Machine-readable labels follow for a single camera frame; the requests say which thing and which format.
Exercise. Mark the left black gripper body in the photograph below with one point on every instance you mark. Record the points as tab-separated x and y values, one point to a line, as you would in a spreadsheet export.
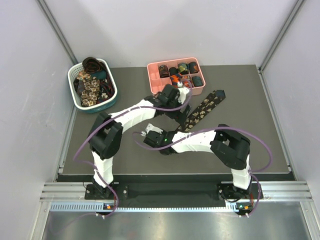
176	115

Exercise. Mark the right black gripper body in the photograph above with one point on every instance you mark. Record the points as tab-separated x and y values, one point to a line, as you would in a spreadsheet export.
162	152

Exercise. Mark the black gold floral tie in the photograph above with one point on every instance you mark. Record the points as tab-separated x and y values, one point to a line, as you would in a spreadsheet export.
207	105

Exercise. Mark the pink divided organizer box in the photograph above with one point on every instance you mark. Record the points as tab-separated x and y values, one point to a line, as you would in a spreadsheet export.
157	84

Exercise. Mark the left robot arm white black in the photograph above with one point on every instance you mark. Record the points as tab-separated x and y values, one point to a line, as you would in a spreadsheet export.
107	130

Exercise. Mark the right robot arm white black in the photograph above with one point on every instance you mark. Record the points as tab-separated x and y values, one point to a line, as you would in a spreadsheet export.
229	146

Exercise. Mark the rolled red multicolour tie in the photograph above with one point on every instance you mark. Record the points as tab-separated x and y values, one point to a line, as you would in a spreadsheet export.
187	81

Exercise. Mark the rolled orange navy striped tie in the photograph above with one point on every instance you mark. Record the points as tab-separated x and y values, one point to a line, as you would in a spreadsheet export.
176	80

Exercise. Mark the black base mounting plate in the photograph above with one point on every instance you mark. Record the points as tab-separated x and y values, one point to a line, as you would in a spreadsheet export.
206	187

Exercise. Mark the rolled dark teal tie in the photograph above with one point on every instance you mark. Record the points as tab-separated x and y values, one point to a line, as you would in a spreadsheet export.
197	81

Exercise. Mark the rolled black tie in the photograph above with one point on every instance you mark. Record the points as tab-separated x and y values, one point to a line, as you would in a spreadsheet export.
173	71

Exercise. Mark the rolled maroon patterned tie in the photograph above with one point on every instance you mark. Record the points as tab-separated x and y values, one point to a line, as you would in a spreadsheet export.
163	71

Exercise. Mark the rolled green yellow tie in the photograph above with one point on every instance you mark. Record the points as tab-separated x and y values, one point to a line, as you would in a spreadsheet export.
183	68

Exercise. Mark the rolled dark green tie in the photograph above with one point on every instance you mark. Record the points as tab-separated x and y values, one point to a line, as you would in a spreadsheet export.
193	67

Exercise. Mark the dark grey table mat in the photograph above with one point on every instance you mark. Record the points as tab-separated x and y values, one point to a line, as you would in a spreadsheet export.
245	107

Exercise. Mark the teal white laundry basket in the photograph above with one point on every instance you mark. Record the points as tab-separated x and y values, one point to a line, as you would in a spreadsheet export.
108	90

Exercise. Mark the brown patterned tie in basket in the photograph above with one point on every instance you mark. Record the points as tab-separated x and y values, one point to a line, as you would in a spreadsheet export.
91	65

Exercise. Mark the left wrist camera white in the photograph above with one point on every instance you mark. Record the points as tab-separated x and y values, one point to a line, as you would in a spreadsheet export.
184	93

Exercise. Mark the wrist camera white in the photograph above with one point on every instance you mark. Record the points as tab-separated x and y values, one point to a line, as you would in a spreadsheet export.
184	93
150	128

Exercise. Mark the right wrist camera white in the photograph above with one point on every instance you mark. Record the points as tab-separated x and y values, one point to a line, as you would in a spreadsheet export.
150	128

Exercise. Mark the aluminium frame rail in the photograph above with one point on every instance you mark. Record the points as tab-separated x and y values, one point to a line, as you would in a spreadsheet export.
70	197

